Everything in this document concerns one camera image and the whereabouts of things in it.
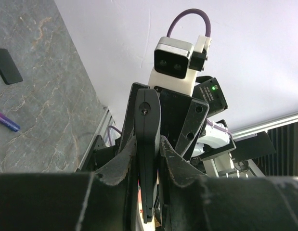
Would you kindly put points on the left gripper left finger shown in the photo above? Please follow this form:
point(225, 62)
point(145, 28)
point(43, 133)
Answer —
point(103, 200)

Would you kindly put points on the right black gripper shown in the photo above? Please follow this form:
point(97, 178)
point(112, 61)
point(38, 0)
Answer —
point(182, 118)

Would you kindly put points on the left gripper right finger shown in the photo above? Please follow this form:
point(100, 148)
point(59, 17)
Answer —
point(191, 201)

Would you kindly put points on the black battery cover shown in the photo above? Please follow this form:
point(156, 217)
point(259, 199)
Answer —
point(8, 69)

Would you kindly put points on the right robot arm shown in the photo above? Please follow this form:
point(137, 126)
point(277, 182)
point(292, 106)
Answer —
point(215, 139)

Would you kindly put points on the purple blue battery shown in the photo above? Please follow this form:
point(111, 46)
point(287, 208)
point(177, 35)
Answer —
point(4, 120)

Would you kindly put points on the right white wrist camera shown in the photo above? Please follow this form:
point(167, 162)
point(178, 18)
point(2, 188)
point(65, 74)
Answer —
point(177, 62)

